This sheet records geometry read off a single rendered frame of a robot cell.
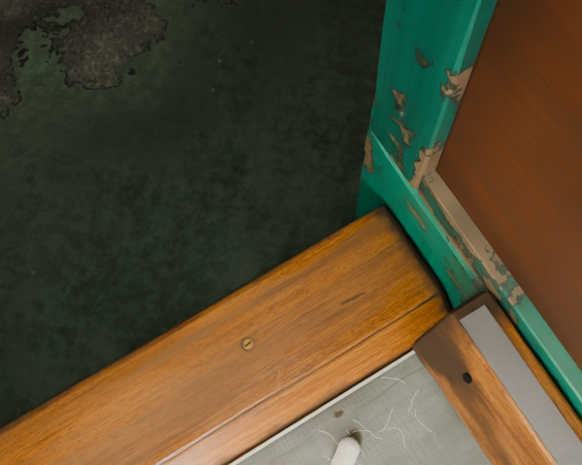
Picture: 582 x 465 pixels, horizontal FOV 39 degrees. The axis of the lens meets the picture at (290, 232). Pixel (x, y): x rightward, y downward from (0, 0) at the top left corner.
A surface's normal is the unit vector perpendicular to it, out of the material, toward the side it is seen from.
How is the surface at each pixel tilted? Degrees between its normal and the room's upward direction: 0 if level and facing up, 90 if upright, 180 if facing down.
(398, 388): 0
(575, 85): 90
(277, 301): 0
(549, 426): 0
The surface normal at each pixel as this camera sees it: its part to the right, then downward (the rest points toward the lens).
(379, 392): -0.03, -0.32
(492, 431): -0.79, 0.34
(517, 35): -0.85, 0.50
